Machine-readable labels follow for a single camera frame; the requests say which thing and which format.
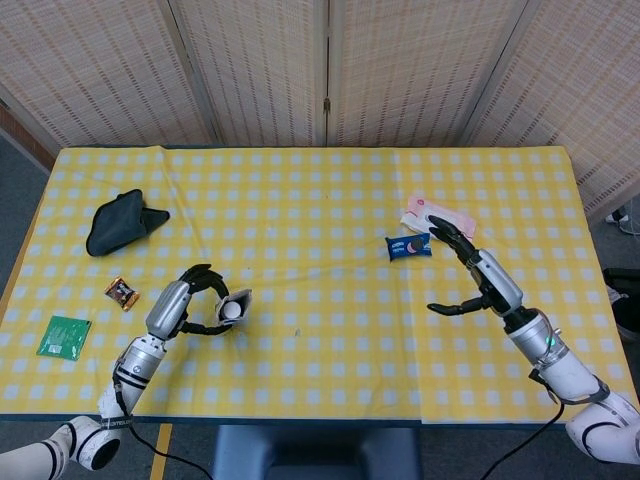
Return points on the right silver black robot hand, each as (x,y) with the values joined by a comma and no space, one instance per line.
(497,282)

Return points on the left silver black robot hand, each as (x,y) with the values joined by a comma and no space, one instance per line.
(167,310)

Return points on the blue Crest toothpaste box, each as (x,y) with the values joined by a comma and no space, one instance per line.
(246,302)

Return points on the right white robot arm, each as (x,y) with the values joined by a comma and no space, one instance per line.
(560,360)

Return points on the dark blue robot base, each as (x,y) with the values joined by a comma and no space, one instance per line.
(320,450)

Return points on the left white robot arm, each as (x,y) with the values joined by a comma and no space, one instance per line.
(135,362)

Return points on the brown orange snack packet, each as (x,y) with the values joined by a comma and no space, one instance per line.
(121,293)

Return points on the blue Oreo cookie packet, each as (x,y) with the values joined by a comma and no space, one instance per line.
(407,246)

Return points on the dark green folded cloth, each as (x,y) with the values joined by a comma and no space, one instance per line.
(117,225)

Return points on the pink white wet wipes pack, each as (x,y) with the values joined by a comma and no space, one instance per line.
(417,212)

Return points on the green sachet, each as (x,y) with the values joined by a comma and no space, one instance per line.
(62,337)

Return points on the black bag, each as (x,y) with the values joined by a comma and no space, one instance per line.
(625,305)

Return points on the yellow white checked tablecloth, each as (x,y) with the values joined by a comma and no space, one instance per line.
(320,200)

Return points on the woven bamboo screen panel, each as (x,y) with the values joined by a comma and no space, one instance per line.
(415,70)
(100,70)
(260,70)
(575,100)

